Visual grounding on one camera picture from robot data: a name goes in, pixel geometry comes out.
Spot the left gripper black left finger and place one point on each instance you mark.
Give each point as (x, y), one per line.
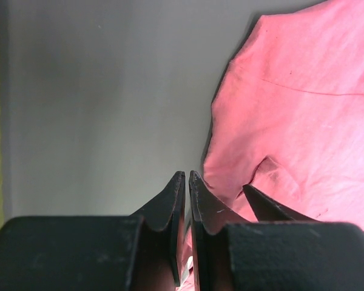
(141, 251)

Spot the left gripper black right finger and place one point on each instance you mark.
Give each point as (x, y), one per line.
(283, 250)

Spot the pink t shirt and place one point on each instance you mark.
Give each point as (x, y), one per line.
(288, 118)

